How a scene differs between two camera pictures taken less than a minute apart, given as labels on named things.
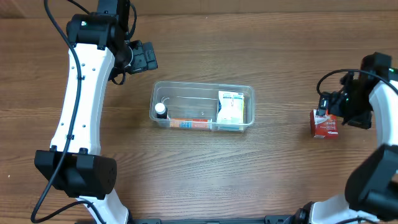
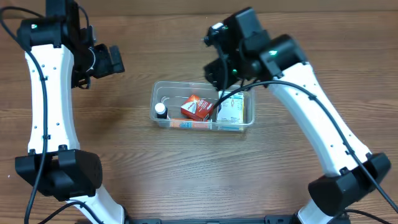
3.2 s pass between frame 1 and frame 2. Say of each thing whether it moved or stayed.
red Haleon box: moved
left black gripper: moved
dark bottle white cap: stayed
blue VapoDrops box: stayed
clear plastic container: stayed
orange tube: stayed
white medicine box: stayed
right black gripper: moved
